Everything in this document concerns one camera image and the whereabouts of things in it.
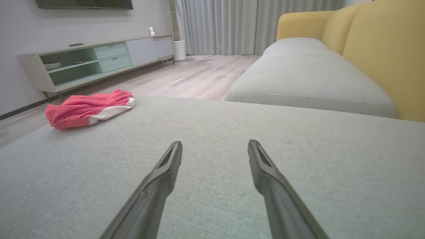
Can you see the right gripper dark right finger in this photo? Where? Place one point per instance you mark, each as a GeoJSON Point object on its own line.
{"type": "Point", "coordinates": [282, 212]}

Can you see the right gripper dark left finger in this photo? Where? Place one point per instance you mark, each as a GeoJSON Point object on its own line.
{"type": "Point", "coordinates": [146, 205]}

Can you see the red shorts with white trim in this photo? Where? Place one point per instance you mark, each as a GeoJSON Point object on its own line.
{"type": "Point", "coordinates": [79, 109]}

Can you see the large grey sofa ottoman cushion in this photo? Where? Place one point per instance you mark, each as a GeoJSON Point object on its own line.
{"type": "Point", "coordinates": [215, 126]}

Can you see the grey sofa seat cushion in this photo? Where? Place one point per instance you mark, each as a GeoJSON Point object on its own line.
{"type": "Point", "coordinates": [298, 76]}

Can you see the long low TV cabinet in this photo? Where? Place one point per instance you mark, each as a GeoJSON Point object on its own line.
{"type": "Point", "coordinates": [146, 48]}

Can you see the white ribbed cylinder vase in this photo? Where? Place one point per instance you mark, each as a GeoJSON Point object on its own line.
{"type": "Point", "coordinates": [180, 51]}

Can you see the small white figurine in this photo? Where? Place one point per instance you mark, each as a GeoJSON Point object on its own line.
{"type": "Point", "coordinates": [151, 31]}

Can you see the yellow sofa back cushion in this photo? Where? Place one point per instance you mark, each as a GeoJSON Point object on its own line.
{"type": "Point", "coordinates": [391, 49]}
{"type": "Point", "coordinates": [338, 30]}

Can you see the grey curtain panel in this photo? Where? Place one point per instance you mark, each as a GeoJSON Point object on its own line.
{"type": "Point", "coordinates": [219, 26]}
{"type": "Point", "coordinates": [292, 6]}

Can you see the black wall television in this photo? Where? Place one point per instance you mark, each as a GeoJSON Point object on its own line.
{"type": "Point", "coordinates": [83, 3]}

